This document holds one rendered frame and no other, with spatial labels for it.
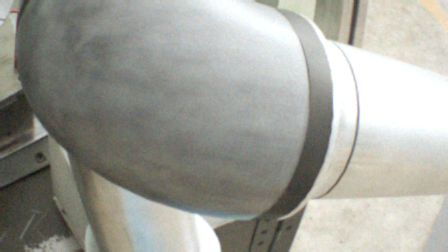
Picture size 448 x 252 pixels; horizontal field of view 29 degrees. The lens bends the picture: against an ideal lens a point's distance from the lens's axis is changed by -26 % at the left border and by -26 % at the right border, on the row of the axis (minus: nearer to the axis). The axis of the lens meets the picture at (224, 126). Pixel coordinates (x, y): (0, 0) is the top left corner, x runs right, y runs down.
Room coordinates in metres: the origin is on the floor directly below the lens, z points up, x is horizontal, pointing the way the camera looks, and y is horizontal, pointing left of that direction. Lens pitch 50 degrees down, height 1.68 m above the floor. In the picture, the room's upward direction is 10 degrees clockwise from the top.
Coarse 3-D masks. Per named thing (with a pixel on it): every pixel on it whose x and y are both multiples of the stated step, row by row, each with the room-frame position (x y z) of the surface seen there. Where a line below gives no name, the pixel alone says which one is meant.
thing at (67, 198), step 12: (60, 156) 0.59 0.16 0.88; (60, 168) 0.60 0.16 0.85; (60, 180) 0.60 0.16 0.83; (72, 180) 0.57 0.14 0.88; (60, 192) 0.60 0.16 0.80; (72, 192) 0.57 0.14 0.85; (60, 204) 0.61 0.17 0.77; (72, 204) 0.58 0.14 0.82; (72, 216) 0.58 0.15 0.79; (84, 216) 0.55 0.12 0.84; (204, 216) 0.63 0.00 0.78; (72, 228) 0.59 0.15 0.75; (84, 228) 0.55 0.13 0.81; (84, 240) 0.56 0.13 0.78
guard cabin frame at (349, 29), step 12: (324, 0) 0.78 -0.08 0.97; (336, 0) 0.76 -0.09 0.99; (348, 0) 0.76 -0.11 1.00; (360, 0) 0.77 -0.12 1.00; (324, 12) 0.78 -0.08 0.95; (336, 12) 0.76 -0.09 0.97; (348, 12) 0.76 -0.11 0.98; (360, 12) 0.77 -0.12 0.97; (324, 24) 0.77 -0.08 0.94; (336, 24) 0.76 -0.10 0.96; (348, 24) 0.76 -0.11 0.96; (360, 24) 0.78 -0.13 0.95; (324, 36) 0.77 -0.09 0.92; (336, 36) 0.76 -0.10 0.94; (348, 36) 0.77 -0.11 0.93; (360, 36) 0.78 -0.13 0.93
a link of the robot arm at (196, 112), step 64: (64, 0) 0.31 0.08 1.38; (128, 0) 0.31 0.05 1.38; (192, 0) 0.31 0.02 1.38; (64, 64) 0.29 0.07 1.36; (128, 64) 0.28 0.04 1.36; (192, 64) 0.29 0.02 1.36; (256, 64) 0.30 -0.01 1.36; (320, 64) 0.31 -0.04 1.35; (384, 64) 0.35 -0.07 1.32; (64, 128) 0.28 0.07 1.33; (128, 128) 0.27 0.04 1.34; (192, 128) 0.27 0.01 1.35; (256, 128) 0.28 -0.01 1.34; (320, 128) 0.29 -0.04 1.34; (384, 128) 0.31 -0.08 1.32; (192, 192) 0.27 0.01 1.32; (256, 192) 0.27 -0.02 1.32; (320, 192) 0.29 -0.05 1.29; (384, 192) 0.31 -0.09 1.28
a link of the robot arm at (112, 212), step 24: (24, 0) 0.34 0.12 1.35; (72, 168) 0.40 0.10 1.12; (96, 192) 0.39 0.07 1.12; (120, 192) 0.39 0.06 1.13; (96, 216) 0.39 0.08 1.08; (120, 216) 0.39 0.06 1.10; (144, 216) 0.39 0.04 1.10; (168, 216) 0.40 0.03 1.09; (192, 216) 0.43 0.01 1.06; (96, 240) 0.41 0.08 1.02; (120, 240) 0.39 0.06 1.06; (144, 240) 0.39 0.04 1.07; (168, 240) 0.40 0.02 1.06; (192, 240) 0.43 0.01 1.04; (216, 240) 0.46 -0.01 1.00
